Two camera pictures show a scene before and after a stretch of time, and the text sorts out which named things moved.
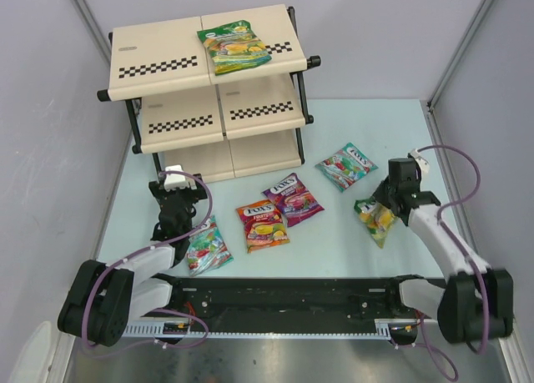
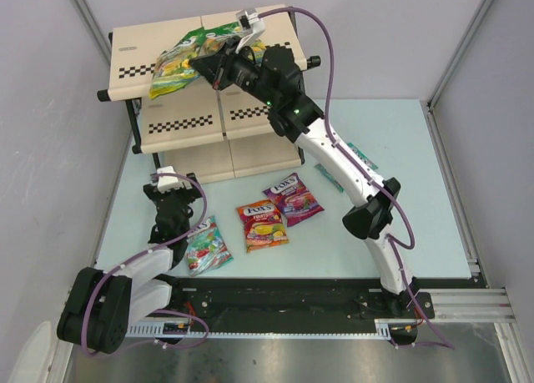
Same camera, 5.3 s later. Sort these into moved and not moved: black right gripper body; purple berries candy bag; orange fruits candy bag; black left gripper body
Moved: black right gripper body
Not moved: black left gripper body; purple berries candy bag; orange fruits candy bag
